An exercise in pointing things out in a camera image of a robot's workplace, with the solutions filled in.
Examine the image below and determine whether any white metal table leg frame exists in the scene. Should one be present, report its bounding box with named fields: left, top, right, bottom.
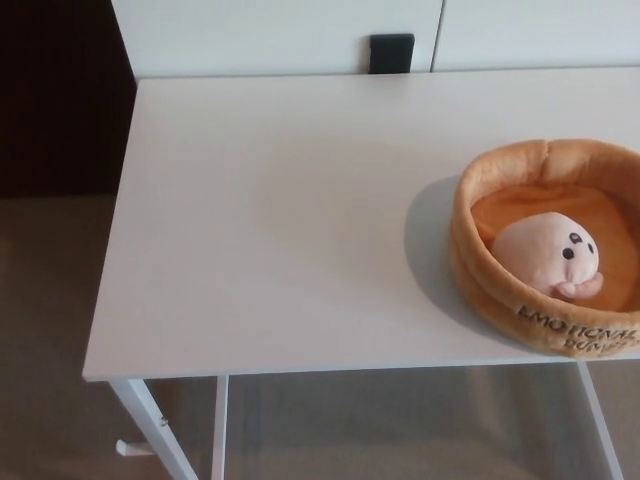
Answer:
left=108, top=376, right=231, bottom=480
left=576, top=360, right=627, bottom=480

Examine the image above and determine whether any orange round plush plate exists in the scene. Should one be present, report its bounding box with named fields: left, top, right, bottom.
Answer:
left=449, top=138, right=640, bottom=361

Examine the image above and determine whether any black cabinet handle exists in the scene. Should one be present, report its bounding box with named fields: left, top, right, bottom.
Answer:
left=368, top=32, right=417, bottom=75

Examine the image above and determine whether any dark brown wooden panel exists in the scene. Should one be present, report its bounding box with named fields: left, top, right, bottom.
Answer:
left=0, top=0, right=139, bottom=200

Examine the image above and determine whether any beige plush dumpling toy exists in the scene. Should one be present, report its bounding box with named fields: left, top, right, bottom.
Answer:
left=491, top=210, right=602, bottom=299

